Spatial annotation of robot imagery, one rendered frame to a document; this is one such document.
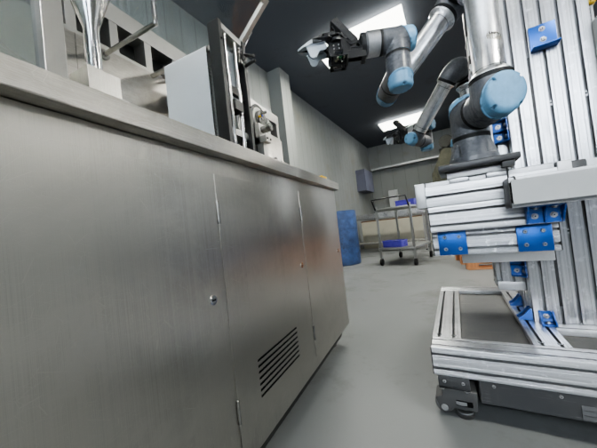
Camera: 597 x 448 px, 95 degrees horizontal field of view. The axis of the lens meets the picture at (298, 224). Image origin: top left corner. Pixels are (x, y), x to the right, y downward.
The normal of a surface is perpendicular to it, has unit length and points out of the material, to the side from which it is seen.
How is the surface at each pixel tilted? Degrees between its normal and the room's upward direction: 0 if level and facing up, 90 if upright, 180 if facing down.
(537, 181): 90
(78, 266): 90
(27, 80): 90
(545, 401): 90
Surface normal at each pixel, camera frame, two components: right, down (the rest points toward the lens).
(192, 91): -0.42, 0.03
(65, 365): 0.90, -0.11
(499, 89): -0.06, 0.11
